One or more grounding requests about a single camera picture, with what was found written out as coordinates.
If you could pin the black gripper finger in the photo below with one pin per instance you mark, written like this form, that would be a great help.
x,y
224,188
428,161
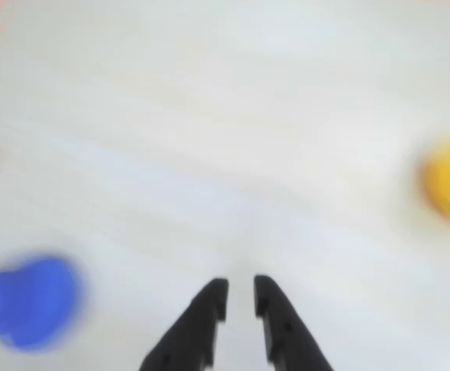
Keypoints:
x,y
194,332
287,336

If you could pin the blue rubber duck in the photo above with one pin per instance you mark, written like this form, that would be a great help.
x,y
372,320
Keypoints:
x,y
28,305

